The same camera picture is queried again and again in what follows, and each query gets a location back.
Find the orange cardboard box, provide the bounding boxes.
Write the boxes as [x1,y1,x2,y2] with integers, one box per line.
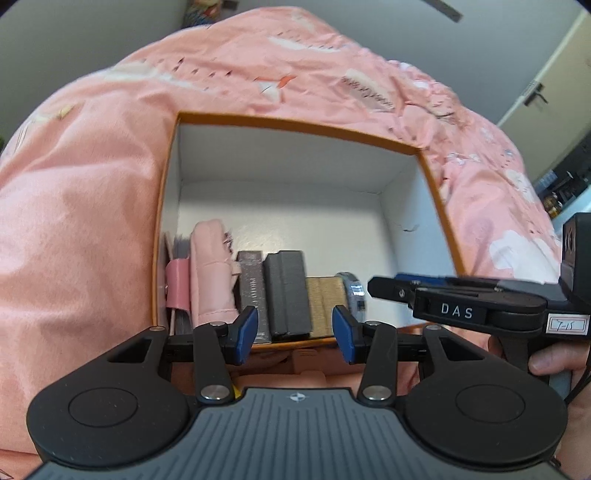
[150,111,476,354]

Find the pink printed duvet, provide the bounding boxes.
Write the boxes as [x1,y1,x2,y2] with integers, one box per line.
[0,7,568,462]

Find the person's right hand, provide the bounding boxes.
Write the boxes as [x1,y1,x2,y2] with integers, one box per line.
[529,344,591,478]

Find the tan woven case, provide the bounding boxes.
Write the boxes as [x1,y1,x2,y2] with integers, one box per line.
[305,276,349,340]

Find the dark grey case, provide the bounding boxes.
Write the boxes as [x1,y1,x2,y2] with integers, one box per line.
[263,250,312,337]

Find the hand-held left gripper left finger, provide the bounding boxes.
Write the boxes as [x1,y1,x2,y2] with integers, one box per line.
[106,305,259,406]

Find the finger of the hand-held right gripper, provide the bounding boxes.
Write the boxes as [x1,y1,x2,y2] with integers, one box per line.
[394,272,557,287]
[368,276,499,305]

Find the grey glitter box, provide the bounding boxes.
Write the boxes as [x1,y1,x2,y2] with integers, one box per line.
[235,250,273,344]

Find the black door handle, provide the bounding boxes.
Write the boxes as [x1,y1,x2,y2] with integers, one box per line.
[524,83,550,107]

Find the stack of plush toys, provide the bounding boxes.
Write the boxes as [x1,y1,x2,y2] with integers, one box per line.
[185,0,232,26]

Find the dark shelf unit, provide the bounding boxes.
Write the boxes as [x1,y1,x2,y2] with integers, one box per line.
[536,138,591,217]

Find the grey door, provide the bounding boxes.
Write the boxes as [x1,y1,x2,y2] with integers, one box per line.
[499,9,591,181]

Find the pink fabric pouch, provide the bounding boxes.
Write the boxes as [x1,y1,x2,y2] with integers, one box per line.
[189,220,241,329]

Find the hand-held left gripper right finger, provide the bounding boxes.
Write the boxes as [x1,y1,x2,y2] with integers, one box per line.
[331,305,485,401]

